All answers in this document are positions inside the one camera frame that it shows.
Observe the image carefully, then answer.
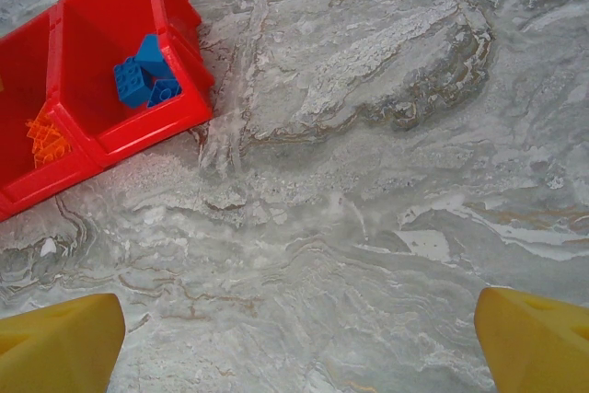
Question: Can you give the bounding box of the blue square lego brick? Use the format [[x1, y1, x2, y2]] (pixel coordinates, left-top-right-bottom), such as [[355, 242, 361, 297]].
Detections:
[[113, 55, 153, 110]]

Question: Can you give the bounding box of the red plastic bin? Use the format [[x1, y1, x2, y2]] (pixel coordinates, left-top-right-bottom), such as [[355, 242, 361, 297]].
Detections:
[[0, 8, 100, 224], [45, 0, 215, 169]]

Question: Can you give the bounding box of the blue sloped lego brick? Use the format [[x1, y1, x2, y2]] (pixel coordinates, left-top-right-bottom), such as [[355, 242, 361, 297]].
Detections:
[[134, 33, 176, 79]]

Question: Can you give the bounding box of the orange square lego brick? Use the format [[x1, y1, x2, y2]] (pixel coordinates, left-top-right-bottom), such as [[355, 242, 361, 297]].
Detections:
[[25, 105, 61, 141]]

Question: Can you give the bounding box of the small blue lego brick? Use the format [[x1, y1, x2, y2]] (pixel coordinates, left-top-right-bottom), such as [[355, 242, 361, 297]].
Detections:
[[146, 77, 181, 109]]

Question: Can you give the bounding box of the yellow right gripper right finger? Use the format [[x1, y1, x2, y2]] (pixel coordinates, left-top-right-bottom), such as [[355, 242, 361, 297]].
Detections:
[[474, 286, 589, 393]]

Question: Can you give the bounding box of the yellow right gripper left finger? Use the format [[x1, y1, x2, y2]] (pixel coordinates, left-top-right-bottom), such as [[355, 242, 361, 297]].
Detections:
[[0, 293, 127, 393]]

